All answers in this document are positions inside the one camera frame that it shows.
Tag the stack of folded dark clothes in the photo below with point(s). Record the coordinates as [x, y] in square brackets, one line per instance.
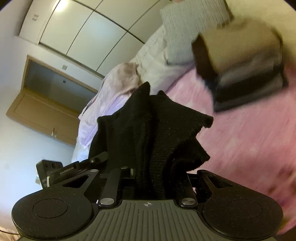
[240, 62]

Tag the pink folded quilt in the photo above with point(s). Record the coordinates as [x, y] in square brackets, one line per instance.
[116, 89]

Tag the grey striped duvet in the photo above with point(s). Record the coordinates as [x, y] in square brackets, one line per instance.
[152, 63]

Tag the pink rose bedspread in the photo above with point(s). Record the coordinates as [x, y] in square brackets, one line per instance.
[253, 145]

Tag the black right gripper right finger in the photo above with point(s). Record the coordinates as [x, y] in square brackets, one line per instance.
[187, 194]

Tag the white wardrobe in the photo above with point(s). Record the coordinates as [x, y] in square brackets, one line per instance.
[96, 34]

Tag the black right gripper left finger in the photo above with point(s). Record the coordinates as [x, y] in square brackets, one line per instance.
[104, 188]

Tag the wooden door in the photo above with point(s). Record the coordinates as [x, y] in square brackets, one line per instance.
[50, 101]

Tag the black sweater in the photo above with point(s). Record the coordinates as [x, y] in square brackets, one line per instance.
[153, 134]

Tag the grey checked pillow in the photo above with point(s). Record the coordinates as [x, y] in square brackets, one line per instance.
[185, 20]

